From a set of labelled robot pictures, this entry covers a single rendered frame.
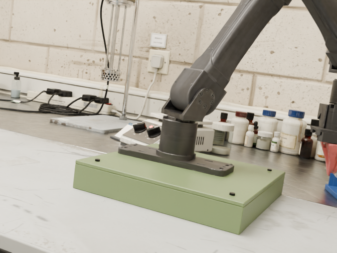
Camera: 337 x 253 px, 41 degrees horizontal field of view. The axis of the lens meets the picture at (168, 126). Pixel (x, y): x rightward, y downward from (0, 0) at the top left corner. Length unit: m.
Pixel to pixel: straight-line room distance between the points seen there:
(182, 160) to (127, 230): 0.22
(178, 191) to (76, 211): 0.14
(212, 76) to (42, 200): 0.34
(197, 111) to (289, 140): 0.66
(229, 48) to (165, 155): 0.21
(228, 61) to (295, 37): 0.79
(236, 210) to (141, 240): 0.14
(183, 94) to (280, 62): 0.84
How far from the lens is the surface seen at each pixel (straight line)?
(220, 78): 0.78
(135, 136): 1.08
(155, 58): 1.69
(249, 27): 0.82
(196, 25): 1.67
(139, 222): 0.61
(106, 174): 0.70
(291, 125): 1.38
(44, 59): 2.03
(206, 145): 1.13
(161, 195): 0.66
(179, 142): 0.76
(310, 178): 1.09
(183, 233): 0.60
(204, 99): 0.76
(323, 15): 0.94
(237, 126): 1.41
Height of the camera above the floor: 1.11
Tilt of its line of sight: 7 degrees down
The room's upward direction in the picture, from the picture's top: 8 degrees clockwise
